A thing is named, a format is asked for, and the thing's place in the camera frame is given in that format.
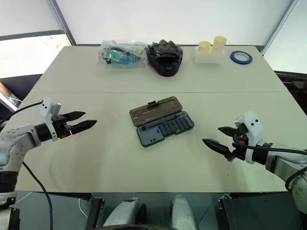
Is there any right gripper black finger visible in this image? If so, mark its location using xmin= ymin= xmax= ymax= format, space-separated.
xmin=202 ymin=138 xmax=235 ymax=159
xmin=217 ymin=126 xmax=237 ymax=138

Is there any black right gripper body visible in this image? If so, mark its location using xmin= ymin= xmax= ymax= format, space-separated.
xmin=224 ymin=124 xmax=249 ymax=162

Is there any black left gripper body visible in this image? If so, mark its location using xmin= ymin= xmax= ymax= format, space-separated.
xmin=51 ymin=115 xmax=74 ymax=140

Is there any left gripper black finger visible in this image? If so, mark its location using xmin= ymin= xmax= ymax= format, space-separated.
xmin=62 ymin=111 xmax=86 ymax=122
xmin=69 ymin=119 xmax=98 ymax=136

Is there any screwdriver bit case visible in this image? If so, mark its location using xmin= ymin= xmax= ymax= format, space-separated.
xmin=129 ymin=96 xmax=195 ymax=148

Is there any cardboard box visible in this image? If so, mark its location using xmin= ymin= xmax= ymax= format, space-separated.
xmin=0 ymin=82 xmax=23 ymax=111

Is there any blue tape roll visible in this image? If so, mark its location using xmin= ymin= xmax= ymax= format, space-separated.
xmin=230 ymin=50 xmax=254 ymax=65

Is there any clear plastic bag with parts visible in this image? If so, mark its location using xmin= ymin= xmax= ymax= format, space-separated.
xmin=96 ymin=39 xmax=149 ymax=70

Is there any white board with black rim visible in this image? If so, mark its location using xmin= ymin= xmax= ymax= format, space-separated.
xmin=0 ymin=29 xmax=73 ymax=79

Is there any silver robot leg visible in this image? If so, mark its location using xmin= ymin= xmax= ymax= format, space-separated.
xmin=168 ymin=195 xmax=200 ymax=230
xmin=102 ymin=197 xmax=147 ymax=229

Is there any dark cabinet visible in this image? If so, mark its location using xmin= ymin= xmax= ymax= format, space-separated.
xmin=274 ymin=70 xmax=307 ymax=109

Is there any tall cream cylinder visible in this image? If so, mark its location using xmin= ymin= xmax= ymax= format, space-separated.
xmin=211 ymin=35 xmax=228 ymax=54

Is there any short cream cylinder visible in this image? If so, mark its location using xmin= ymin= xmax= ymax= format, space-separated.
xmin=198 ymin=41 xmax=212 ymax=54

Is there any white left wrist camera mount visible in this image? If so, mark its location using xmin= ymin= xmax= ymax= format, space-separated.
xmin=39 ymin=96 xmax=62 ymax=142

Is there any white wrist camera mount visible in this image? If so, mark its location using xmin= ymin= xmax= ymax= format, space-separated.
xmin=39 ymin=96 xmax=62 ymax=142
xmin=233 ymin=110 xmax=265 ymax=165

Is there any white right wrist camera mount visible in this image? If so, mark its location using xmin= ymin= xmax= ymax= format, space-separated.
xmin=233 ymin=110 xmax=265 ymax=165

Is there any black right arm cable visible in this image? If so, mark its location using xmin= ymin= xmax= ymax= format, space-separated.
xmin=232 ymin=132 xmax=307 ymax=193

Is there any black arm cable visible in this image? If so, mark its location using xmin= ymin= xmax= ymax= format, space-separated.
xmin=232 ymin=132 xmax=307 ymax=193
xmin=0 ymin=101 xmax=44 ymax=128

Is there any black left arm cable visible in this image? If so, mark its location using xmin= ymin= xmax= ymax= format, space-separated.
xmin=0 ymin=101 xmax=44 ymax=128

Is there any black hanging cable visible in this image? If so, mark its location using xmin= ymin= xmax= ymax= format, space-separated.
xmin=22 ymin=161 xmax=53 ymax=230

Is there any black table leg bracket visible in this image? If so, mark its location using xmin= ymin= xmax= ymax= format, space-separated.
xmin=216 ymin=193 xmax=237 ymax=230
xmin=84 ymin=195 xmax=106 ymax=230

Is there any thin white cable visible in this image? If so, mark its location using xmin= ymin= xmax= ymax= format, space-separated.
xmin=78 ymin=197 xmax=90 ymax=219

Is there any black frame pole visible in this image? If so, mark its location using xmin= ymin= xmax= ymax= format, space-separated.
xmin=261 ymin=0 xmax=301 ymax=56
xmin=46 ymin=0 xmax=78 ymax=46

